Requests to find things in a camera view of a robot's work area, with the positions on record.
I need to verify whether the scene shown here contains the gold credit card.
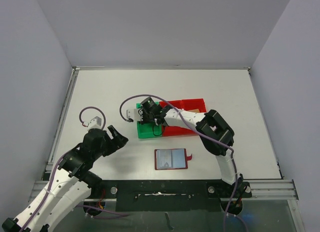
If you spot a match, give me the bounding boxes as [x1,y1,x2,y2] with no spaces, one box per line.
[188,109,200,113]

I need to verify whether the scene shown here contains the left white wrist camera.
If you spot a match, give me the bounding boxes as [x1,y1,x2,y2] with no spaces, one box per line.
[82,116,102,130]

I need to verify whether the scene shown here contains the red leather card holder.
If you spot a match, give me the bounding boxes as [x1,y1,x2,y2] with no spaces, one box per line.
[154,148,193,171]

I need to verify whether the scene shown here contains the red bin with gold card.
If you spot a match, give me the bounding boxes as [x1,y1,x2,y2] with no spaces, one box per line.
[181,98,207,113]

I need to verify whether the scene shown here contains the red bin with black card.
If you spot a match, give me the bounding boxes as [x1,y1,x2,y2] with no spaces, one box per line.
[159,100,204,137]

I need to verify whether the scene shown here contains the green plastic bin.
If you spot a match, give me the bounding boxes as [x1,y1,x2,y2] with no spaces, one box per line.
[136,103,163,139]

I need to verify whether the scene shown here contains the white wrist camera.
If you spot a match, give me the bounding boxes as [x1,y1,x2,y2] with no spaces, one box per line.
[126,108,142,122]
[82,116,102,130]

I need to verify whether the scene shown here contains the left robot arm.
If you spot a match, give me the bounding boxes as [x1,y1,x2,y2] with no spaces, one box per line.
[2,126,129,232]

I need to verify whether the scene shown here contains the aluminium front rail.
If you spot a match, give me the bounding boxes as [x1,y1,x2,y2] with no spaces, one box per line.
[247,179,299,201]

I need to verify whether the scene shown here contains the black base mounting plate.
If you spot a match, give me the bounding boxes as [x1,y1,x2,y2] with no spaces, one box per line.
[83,180,252,213]

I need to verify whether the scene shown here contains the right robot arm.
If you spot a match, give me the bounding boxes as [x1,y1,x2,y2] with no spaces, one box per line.
[140,97,241,197]

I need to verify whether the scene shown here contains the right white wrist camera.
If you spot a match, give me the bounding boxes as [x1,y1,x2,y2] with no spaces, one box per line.
[126,108,142,122]

